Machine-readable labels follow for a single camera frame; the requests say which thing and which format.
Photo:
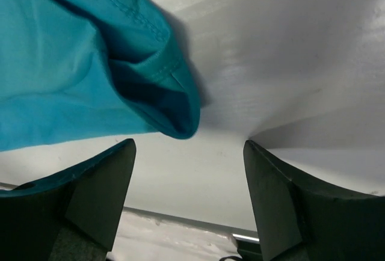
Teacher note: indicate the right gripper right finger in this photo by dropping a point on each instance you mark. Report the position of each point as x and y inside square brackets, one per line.
[301, 217]

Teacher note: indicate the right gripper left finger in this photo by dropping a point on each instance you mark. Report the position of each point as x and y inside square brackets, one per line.
[73, 214]

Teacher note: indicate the teal blue t shirt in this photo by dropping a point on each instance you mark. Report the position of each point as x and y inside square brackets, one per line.
[79, 69]

